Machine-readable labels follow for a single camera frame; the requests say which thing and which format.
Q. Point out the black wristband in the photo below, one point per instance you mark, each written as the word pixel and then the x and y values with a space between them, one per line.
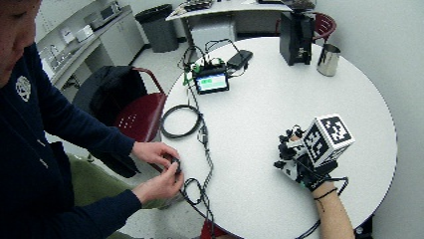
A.
pixel 326 194

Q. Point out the black power adapter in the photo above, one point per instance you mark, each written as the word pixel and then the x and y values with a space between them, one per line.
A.
pixel 240 59

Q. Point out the grey counter appliance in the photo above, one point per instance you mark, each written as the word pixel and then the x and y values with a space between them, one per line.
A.
pixel 104 15

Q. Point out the black trash bin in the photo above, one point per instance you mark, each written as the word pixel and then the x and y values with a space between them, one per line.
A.
pixel 159 30

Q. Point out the tall black box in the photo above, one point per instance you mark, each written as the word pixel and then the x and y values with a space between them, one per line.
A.
pixel 296 36

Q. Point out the small white box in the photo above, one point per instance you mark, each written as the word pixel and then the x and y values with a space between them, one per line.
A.
pixel 84 33

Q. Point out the steel pitcher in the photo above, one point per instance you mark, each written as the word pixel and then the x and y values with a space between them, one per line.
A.
pixel 329 61

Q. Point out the small black connector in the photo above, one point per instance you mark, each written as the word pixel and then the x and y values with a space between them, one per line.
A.
pixel 178 164

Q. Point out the white counter cabinet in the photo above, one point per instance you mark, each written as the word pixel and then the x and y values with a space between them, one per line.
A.
pixel 111 43

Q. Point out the white marker cube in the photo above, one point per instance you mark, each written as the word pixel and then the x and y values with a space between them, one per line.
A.
pixel 329 139

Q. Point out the red chair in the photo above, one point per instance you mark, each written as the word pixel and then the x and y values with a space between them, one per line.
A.
pixel 326 25
pixel 142 116
pixel 212 231

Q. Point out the black jacket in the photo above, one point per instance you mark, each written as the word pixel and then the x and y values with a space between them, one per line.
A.
pixel 111 93

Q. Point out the grey side table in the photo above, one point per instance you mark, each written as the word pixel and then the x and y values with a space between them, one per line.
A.
pixel 221 10

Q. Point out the small screen device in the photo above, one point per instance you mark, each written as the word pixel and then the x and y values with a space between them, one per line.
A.
pixel 212 82

